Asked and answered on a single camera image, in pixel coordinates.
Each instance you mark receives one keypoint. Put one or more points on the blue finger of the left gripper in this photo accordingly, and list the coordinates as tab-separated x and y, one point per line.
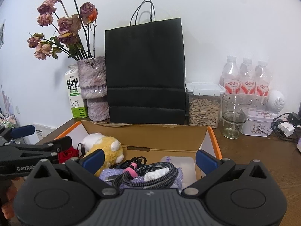
17	132

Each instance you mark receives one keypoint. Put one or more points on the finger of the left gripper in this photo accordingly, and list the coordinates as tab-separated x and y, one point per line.
58	145

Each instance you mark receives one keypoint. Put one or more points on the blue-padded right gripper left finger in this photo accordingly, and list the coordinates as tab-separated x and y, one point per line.
83	170

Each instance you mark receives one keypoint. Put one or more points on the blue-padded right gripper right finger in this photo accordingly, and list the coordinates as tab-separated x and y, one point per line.
215	171

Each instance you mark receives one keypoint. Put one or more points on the red artificial rose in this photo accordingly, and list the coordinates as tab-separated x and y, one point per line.
65	155

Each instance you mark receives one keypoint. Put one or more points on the braided cable pink tie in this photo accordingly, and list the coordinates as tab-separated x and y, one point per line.
126	178

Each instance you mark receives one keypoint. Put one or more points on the white tissue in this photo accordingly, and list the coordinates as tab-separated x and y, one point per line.
152	175

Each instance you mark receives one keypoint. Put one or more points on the person's left hand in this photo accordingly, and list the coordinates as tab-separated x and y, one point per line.
11	192

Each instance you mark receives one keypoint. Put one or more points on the white small box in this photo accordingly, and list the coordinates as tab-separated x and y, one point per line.
42	130

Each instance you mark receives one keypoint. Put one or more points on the clear desk organizer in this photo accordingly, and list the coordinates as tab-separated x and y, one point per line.
8	121

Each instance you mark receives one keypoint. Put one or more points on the translucent plastic box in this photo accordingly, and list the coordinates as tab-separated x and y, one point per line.
187	168

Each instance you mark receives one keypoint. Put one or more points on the yellow white plush toy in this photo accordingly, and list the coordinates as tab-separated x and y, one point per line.
110	145

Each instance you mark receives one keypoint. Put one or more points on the green white milk carton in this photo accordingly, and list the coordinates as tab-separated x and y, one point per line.
77	103

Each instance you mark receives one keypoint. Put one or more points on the white floral tin box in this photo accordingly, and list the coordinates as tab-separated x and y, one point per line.
258	123

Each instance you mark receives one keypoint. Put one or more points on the clear drinking glass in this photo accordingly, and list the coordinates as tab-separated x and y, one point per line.
235	111

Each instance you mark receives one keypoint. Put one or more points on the red orange cardboard box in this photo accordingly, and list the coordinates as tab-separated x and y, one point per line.
155	142

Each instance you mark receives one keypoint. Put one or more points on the clear seed storage container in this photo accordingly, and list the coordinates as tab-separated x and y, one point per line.
204	104

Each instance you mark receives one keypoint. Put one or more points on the purple white ceramic vase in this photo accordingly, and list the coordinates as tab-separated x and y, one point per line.
93	85

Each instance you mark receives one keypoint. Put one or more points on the white power adapter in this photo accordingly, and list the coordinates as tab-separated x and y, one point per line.
287	128

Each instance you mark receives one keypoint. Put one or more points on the purple tissue pack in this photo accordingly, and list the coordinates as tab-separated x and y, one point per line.
299	145

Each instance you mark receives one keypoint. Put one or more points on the left water bottle red label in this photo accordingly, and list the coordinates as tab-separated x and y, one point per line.
230	78

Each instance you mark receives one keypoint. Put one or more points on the water bottle red label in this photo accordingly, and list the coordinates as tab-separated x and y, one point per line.
230	78
247	77
263	78

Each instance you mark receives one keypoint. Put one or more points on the white round speaker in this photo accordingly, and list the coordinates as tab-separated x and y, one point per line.
276	101

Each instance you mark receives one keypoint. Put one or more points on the black charger block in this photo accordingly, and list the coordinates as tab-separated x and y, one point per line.
294	118

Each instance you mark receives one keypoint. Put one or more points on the right water bottle red label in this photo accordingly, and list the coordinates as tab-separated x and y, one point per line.
263	78

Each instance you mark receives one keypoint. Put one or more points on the middle water bottle red label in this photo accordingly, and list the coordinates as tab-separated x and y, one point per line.
247	77

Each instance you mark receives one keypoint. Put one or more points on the dried pink rose bouquet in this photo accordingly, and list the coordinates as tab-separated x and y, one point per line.
74	30

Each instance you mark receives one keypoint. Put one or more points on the black paper shopping bag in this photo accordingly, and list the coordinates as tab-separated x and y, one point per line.
145	70

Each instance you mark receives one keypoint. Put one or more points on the wall picture frame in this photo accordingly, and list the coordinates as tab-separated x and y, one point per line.
2	27

